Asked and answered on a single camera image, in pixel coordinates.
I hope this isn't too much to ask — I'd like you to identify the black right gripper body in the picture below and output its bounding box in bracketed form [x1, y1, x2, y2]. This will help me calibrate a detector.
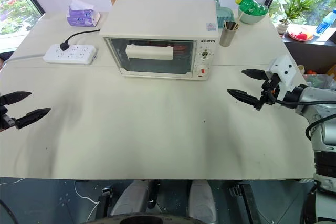
[258, 73, 280, 111]

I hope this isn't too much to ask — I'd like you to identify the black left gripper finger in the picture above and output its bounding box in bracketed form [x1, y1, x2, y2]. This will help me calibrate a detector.
[15, 107, 51, 130]
[0, 91, 33, 105]

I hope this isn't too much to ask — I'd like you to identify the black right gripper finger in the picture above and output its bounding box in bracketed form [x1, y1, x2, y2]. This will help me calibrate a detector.
[226, 89, 261, 110]
[241, 68, 269, 81]

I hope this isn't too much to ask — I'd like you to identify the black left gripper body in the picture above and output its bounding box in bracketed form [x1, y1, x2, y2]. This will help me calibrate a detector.
[0, 104, 17, 132]

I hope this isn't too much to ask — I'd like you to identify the white oven knob red mark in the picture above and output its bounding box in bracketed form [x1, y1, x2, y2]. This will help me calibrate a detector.
[196, 63, 211, 78]

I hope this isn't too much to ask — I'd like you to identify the white toaster oven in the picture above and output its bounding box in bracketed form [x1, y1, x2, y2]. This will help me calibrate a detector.
[99, 0, 220, 81]

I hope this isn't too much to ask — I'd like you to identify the steel cup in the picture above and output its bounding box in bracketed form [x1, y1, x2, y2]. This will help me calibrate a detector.
[219, 20, 239, 47]

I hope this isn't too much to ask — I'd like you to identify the clear plastic bag with fruit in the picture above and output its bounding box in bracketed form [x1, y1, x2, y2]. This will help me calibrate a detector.
[298, 63, 336, 91]

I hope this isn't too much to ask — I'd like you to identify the pale green bowl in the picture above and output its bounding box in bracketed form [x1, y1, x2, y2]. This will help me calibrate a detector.
[238, 5, 270, 25]

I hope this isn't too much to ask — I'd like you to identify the dark side cabinet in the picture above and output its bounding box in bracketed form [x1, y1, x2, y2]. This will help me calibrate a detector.
[282, 33, 336, 74]

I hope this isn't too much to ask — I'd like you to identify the red plate with fruit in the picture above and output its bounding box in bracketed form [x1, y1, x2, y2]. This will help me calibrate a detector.
[286, 26, 315, 42]

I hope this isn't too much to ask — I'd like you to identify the green plastic bottle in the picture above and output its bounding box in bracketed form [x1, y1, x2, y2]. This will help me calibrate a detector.
[235, 0, 269, 17]

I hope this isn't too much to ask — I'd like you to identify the white power strip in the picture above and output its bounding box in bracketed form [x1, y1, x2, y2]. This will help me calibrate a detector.
[43, 44, 98, 65]

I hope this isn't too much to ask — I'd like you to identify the teal dustpan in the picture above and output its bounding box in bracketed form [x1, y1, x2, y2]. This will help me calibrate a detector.
[213, 0, 234, 29]

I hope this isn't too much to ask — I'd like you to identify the potted green plant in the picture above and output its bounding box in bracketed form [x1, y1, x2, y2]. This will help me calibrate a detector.
[276, 0, 313, 35]

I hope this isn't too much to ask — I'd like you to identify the blue plastic bottle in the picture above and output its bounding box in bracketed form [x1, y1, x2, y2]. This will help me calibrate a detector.
[315, 8, 336, 35]

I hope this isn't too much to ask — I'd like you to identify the purple tissue pack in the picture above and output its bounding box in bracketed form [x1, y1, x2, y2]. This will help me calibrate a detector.
[66, 0, 102, 27]

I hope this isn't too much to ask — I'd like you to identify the grey rounded robot leg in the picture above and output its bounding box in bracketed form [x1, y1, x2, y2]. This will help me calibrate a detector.
[188, 180, 219, 223]
[110, 180, 156, 217]

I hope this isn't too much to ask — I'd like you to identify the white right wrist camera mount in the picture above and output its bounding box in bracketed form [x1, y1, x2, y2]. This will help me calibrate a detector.
[264, 54, 299, 102]

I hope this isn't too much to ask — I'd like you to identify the grey power strip cable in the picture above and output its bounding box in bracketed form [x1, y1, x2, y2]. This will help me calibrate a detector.
[2, 52, 46, 65]

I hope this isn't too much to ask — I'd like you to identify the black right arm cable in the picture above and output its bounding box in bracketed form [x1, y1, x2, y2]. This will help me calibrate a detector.
[270, 94, 336, 141]

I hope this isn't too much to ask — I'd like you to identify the black plug with cable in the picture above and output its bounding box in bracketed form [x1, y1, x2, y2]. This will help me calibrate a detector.
[59, 29, 101, 52]

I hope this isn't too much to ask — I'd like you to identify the glass oven door with handle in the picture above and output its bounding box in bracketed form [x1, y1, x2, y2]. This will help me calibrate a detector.
[103, 37, 197, 76]

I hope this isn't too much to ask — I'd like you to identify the black table leg bracket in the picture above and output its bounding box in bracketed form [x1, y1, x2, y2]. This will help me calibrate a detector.
[97, 186, 114, 219]
[227, 181, 261, 224]

